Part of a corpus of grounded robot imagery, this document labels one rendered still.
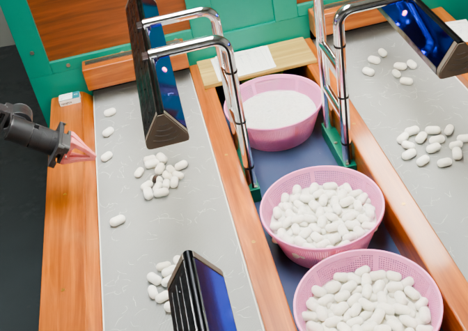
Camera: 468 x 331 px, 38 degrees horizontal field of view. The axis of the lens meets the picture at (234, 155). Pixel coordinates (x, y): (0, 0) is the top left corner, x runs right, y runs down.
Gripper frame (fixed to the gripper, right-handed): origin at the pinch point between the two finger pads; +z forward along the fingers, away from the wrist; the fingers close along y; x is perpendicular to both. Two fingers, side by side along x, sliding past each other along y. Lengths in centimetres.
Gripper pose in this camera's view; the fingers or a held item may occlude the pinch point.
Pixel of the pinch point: (92, 156)
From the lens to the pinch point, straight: 158.3
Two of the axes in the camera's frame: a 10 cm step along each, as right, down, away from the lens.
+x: -5.0, 7.5, 4.3
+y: -1.7, -5.7, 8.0
